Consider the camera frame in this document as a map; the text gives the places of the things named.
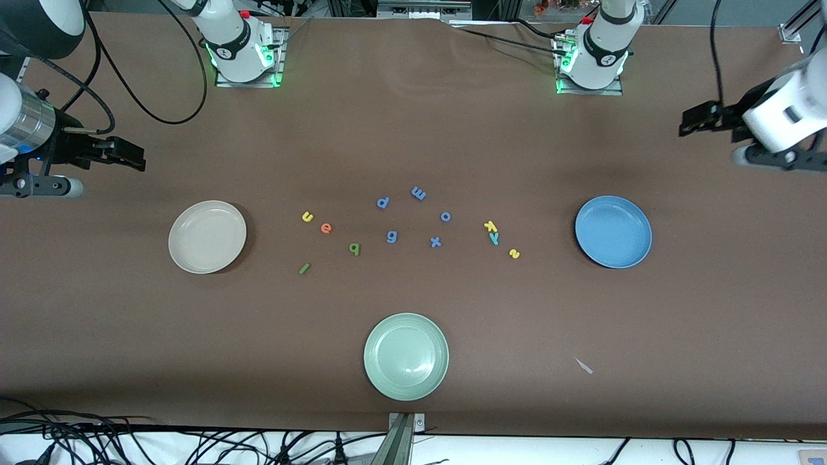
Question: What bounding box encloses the aluminium corner profile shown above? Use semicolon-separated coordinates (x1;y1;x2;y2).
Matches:
779;0;827;43

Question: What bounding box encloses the beige round plate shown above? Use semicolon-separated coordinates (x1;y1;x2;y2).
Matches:
168;200;247;274

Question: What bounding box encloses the blue round plate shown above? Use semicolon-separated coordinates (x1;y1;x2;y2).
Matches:
575;196;653;269

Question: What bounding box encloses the pale green round plate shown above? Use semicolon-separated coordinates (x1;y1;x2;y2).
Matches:
363;313;450;402

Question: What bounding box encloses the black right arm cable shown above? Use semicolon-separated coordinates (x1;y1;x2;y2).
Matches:
19;0;209;133

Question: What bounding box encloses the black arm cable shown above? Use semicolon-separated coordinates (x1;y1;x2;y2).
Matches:
19;0;209;133
709;0;827;107

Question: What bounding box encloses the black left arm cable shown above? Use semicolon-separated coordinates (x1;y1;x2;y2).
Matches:
709;0;827;107

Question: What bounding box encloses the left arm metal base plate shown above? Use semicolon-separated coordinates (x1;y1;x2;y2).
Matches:
554;36;624;96

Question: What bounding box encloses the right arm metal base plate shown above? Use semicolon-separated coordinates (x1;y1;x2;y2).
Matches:
215;26;289;88

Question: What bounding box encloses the black cable across table edge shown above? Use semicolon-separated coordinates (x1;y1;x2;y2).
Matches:
449;19;569;56

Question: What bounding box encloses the black cable tangle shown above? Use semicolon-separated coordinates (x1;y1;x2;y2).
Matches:
0;397;388;465

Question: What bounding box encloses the silver metal frame bar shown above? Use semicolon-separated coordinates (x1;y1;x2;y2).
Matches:
377;0;472;19

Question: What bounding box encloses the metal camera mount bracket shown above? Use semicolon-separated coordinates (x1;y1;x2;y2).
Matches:
381;412;427;465

